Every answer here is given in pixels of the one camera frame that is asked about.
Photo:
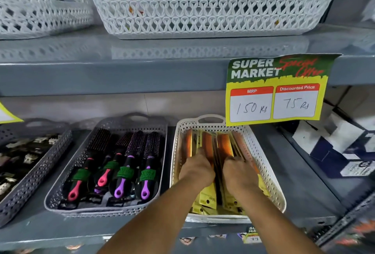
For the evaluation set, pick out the person's left hand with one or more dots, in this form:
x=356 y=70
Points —
x=197 y=170

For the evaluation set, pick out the person's right hand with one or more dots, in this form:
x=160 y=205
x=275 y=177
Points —
x=239 y=176

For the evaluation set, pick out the person's right fingers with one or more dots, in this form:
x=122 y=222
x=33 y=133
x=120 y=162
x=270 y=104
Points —
x=235 y=161

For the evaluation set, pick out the person's left fingers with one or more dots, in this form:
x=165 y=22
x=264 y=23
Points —
x=200 y=155

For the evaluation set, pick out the orange comb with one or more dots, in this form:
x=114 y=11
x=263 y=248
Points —
x=208 y=143
x=226 y=145

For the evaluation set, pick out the person's right forearm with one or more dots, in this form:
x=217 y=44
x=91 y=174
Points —
x=263 y=221

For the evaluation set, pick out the person's left forearm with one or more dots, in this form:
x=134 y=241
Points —
x=164 y=218

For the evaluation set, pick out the pile of orange comb packs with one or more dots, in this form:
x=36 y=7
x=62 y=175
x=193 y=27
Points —
x=189 y=142

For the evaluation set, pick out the grey metal shelf board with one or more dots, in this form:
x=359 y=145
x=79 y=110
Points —
x=293 y=168
x=117 y=72

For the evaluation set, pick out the small shelf edge sign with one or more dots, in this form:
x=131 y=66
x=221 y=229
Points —
x=250 y=236

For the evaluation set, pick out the green yellow price sign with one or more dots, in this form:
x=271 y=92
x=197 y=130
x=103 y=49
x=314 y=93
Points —
x=275 y=92

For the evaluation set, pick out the small shelf edge label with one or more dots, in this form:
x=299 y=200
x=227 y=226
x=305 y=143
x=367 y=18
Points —
x=187 y=240

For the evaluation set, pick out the stack of white blue boxes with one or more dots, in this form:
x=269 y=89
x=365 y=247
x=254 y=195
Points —
x=342 y=136

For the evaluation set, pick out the dark lattice basket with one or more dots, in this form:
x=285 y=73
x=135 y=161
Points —
x=351 y=227

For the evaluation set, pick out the grey lattice tray with brushes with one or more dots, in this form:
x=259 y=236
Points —
x=67 y=183

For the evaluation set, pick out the large white lattice basket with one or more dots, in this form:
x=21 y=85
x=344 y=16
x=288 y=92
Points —
x=211 y=13

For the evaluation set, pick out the grey lattice tray with clips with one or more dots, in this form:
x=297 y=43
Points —
x=35 y=171

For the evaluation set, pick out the pile of carded hair clips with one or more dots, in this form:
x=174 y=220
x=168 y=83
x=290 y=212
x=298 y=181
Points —
x=20 y=160

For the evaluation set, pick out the yellow paper sign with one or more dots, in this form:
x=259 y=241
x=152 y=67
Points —
x=7 y=116

